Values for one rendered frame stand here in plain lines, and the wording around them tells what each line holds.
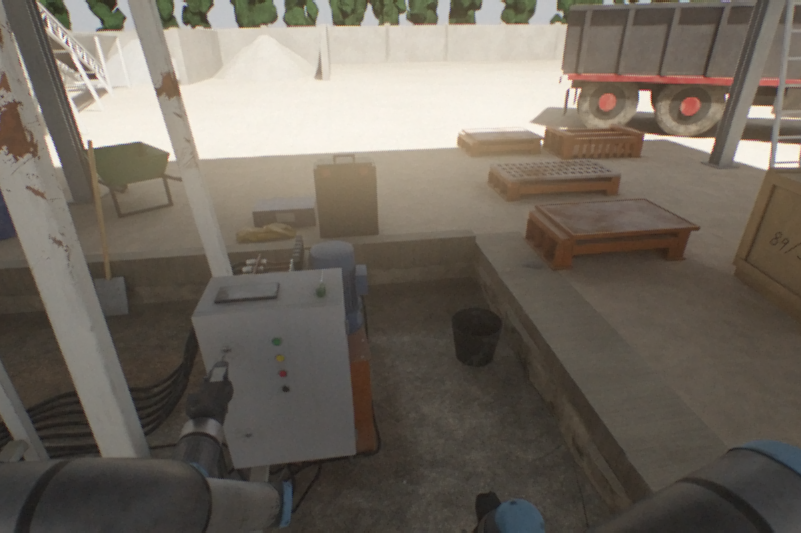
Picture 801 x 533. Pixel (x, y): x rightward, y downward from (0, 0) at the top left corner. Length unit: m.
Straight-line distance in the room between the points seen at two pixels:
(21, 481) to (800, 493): 0.73
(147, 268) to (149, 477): 3.48
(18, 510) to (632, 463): 2.01
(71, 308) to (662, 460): 2.11
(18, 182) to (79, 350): 0.31
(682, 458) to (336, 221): 2.85
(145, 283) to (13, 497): 3.54
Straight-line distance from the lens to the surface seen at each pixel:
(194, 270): 3.89
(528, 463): 2.48
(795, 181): 3.57
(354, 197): 3.73
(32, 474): 0.60
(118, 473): 0.57
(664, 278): 3.67
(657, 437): 2.32
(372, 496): 2.31
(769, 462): 0.57
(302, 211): 4.16
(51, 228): 0.94
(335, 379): 1.37
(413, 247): 3.70
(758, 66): 7.21
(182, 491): 0.59
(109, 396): 1.04
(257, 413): 1.47
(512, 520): 1.02
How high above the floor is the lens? 1.89
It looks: 27 degrees down
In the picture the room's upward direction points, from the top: 1 degrees counter-clockwise
